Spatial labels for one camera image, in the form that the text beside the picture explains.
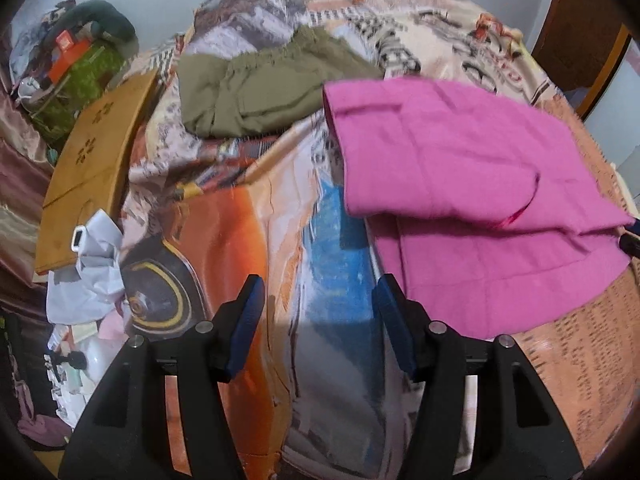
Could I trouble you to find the pink pants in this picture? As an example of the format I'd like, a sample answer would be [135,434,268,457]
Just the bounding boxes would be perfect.
[323,77,632,339]

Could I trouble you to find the printed newspaper pattern blanket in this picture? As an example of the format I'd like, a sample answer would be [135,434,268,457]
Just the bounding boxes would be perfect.
[122,0,639,479]

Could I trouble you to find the brown wooden door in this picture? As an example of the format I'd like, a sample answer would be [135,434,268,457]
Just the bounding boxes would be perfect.
[533,0,631,119]

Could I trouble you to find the wooden folding board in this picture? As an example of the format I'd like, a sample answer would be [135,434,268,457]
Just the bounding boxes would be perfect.
[35,70,158,275]

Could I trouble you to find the striped pink curtain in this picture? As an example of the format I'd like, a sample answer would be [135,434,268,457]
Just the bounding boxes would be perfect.
[1,35,53,315]

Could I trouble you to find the olive green folded pants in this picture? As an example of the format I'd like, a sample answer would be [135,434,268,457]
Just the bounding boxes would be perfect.
[177,26,383,138]

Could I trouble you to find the green patterned bag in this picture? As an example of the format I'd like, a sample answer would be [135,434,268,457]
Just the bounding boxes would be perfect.
[27,41,124,145]

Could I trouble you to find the orange box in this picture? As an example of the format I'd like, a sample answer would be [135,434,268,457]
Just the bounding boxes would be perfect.
[48,30,91,84]

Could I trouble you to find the dark grey plush cushion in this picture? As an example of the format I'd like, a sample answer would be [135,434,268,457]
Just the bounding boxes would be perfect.
[42,0,139,56]

